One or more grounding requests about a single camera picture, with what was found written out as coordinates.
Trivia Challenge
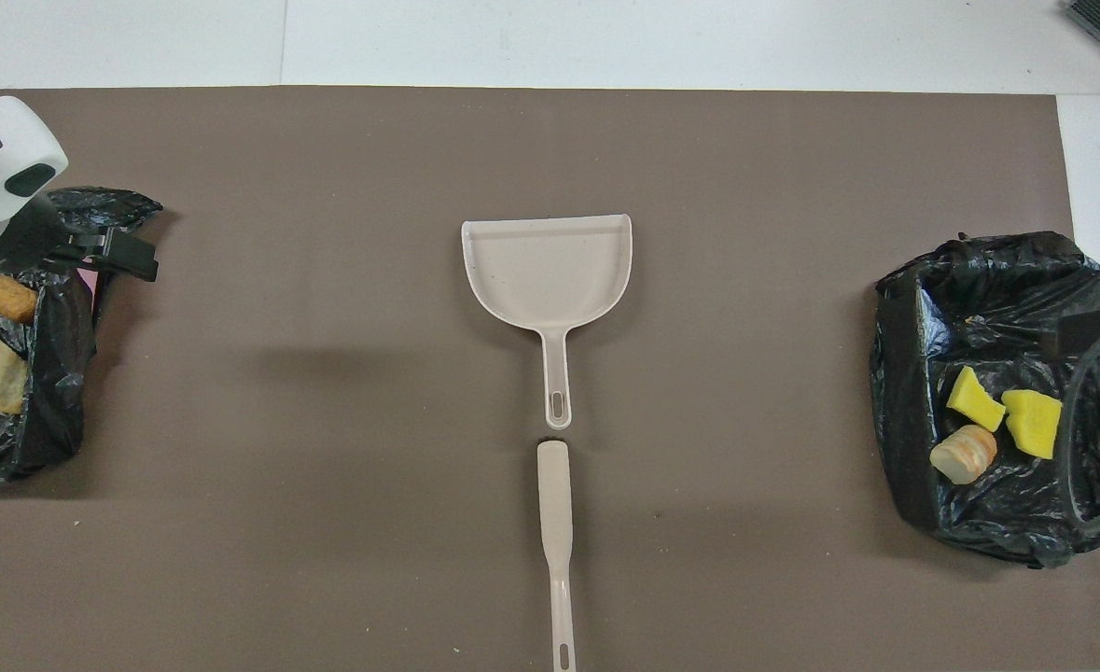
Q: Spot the brown bread roll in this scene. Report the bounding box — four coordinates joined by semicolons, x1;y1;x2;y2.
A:
0;273;38;323

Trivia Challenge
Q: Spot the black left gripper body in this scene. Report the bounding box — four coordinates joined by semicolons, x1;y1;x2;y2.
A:
0;191;93;276

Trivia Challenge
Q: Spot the pale striped bread roll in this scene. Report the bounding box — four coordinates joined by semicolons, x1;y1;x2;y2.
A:
0;340;30;415

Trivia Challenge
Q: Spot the brown table mat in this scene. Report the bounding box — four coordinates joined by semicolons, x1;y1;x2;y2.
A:
0;86;1100;672

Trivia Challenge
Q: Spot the green and yellow sponge piece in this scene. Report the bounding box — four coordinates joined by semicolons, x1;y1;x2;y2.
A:
1002;389;1064;460

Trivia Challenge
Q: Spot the beige hand brush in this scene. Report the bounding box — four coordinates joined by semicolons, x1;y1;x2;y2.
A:
536;441;578;672

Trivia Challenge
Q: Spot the beige plastic dustpan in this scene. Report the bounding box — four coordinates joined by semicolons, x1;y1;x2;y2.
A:
461;214;634;431

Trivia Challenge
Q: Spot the black bag over pink bin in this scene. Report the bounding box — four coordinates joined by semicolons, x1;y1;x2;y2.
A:
0;187;164;486

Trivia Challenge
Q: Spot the black bag lined bin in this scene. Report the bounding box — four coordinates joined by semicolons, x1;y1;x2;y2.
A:
870;231;1100;568

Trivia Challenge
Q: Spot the croissant toy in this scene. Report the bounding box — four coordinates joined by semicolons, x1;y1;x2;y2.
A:
929;425;998;486

